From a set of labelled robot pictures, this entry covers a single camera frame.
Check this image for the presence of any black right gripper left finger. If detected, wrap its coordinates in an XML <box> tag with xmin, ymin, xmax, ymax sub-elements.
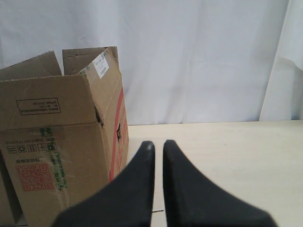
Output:
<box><xmin>52</xmin><ymin>141</ymin><xmax>155</xmax><ymax>227</ymax></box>

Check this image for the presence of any white backdrop curtain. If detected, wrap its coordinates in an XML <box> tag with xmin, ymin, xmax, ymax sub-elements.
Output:
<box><xmin>0</xmin><ymin>0</ymin><xmax>303</xmax><ymax>125</ymax></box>

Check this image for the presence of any tall printed cardboard box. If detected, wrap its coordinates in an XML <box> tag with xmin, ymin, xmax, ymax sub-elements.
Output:
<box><xmin>0</xmin><ymin>46</ymin><xmax>129</xmax><ymax>227</ymax></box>

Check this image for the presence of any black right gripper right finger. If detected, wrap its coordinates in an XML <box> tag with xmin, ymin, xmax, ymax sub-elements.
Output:
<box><xmin>162</xmin><ymin>140</ymin><xmax>274</xmax><ymax>227</ymax></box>

